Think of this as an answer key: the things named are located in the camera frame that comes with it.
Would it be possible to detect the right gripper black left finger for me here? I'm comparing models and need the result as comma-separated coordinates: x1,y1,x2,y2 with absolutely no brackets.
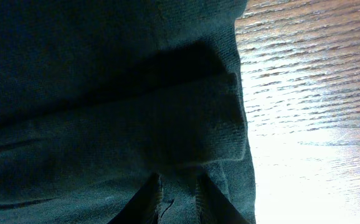
108,174,163,224

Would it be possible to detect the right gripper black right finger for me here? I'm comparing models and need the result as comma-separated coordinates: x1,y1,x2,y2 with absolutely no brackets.
196,174,251,224

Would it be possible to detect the black Nike t-shirt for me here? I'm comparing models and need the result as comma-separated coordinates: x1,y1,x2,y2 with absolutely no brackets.
0,0,256,223

